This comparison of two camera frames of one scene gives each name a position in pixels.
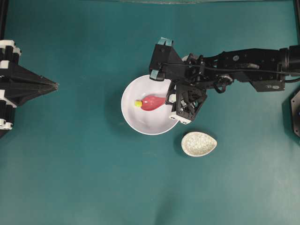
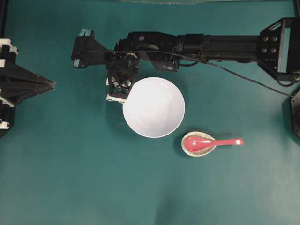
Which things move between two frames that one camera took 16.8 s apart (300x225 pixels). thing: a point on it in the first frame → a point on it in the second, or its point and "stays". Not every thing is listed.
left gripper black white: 12,75 stays
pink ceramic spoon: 151,102 → 200,144
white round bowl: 143,107 stays
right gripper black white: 187,97 → 119,82
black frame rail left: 3,11 stays
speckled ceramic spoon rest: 196,144 stays
